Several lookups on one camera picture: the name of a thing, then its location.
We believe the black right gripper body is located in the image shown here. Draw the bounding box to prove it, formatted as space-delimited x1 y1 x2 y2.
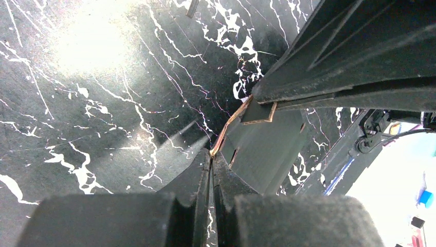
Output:
252 1 435 112

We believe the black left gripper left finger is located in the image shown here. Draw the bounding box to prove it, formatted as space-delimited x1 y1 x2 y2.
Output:
17 149 211 246

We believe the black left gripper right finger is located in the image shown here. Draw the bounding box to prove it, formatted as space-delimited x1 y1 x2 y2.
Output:
212 154 383 246

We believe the pink white marker pen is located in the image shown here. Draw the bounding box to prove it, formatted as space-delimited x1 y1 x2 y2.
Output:
186 0 199 18

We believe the aluminium front rail frame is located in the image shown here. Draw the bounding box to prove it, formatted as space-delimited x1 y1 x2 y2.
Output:
295 110 389 196

